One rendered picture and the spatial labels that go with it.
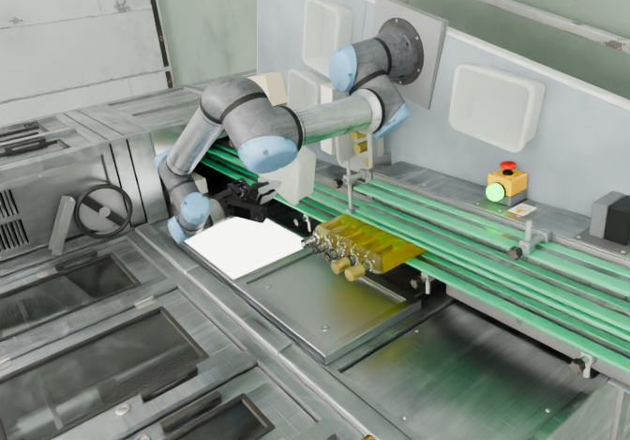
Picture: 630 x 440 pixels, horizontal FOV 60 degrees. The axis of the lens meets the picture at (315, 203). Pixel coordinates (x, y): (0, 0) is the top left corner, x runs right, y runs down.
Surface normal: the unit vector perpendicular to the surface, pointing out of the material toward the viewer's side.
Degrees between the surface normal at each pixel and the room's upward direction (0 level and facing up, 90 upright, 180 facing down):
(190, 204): 85
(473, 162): 0
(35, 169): 90
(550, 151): 0
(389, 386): 90
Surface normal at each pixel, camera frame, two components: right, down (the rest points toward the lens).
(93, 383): -0.10, -0.91
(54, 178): 0.60, 0.28
